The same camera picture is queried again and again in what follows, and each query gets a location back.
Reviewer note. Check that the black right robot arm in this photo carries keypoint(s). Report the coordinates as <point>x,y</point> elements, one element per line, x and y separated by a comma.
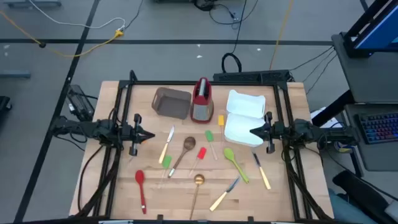
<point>311,130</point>

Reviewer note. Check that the black aluminium frame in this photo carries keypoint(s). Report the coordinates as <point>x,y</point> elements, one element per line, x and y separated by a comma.
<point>202,82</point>

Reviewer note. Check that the black power supply box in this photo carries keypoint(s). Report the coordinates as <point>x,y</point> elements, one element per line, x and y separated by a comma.
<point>79,104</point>

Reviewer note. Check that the dark wooden spoon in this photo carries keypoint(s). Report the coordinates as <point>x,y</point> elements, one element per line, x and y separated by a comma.
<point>189,143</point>

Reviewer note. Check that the black floor object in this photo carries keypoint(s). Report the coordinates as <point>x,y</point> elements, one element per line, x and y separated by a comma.
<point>4,104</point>

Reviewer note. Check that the black power strip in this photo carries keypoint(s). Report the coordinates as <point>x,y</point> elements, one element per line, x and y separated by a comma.
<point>248,76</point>

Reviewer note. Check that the red-topped steel box grater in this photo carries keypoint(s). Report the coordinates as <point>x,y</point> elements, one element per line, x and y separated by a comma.
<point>202,109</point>

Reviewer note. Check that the gray metal foot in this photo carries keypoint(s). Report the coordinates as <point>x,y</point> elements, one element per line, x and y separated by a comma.
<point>31,3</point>
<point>14,74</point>

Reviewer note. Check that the lime green silicone spoon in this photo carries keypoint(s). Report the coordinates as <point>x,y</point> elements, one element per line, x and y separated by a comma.
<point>229,154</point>

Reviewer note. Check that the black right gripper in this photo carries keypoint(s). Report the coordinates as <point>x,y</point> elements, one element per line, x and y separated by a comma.
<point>276,131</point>

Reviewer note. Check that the backlit black keyboard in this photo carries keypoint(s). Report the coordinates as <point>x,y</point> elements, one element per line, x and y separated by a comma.
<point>379,127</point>

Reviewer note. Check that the black device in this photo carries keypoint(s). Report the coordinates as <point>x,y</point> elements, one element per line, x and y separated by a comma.
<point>203,3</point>

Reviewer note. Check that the white wipes canister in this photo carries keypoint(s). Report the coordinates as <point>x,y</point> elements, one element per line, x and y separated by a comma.
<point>344,149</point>

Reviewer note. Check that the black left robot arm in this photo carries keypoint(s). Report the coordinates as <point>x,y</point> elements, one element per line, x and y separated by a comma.
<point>93,129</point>

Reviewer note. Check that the black computer monitor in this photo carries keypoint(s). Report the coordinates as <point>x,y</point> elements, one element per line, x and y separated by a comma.
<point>379,31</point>

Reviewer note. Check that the gray plastic bin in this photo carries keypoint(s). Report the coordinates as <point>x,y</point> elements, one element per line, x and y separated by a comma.
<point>171,105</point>

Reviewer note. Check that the green silicone spatula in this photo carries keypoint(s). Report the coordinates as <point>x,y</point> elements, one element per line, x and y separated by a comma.
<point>209,136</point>
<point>167,162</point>

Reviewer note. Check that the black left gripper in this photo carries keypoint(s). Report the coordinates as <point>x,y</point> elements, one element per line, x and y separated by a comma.
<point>129,134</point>

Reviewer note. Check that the gold metal spoon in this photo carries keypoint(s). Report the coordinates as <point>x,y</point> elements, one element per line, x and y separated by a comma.
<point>199,179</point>

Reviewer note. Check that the red silicone spatula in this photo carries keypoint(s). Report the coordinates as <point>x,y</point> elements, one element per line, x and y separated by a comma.
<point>202,153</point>

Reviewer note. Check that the computer cart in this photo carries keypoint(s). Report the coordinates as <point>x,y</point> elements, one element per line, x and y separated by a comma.
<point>367,77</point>

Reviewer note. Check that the red silicone spoon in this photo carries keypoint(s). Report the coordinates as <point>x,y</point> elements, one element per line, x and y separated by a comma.
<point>140,176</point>

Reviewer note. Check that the white plastic bin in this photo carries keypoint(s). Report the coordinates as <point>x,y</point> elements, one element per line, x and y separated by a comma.
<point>239,130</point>
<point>245,104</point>

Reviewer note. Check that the white paper sheet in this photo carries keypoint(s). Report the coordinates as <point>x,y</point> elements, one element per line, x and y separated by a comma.
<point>331,123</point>

